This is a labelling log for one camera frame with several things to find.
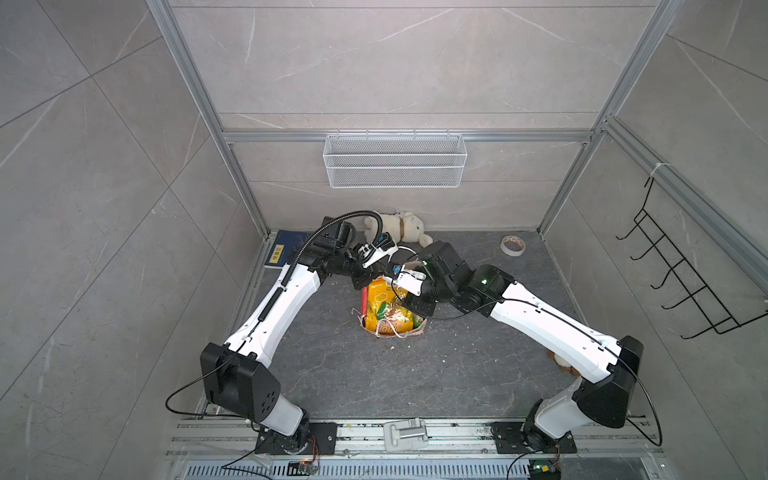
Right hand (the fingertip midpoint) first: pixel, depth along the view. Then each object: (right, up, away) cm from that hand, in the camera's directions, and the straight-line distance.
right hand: (405, 286), depth 74 cm
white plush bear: (+2, +18, +37) cm, 41 cm away
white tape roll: (+45, +12, +43) cm, 64 cm away
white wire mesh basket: (-2, +40, +27) cm, 48 cm away
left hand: (-5, +6, +3) cm, 9 cm away
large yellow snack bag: (-5, -7, +3) cm, 9 cm away
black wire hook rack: (+63, -1, -12) cm, 64 cm away
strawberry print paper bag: (+4, -10, +3) cm, 11 cm away
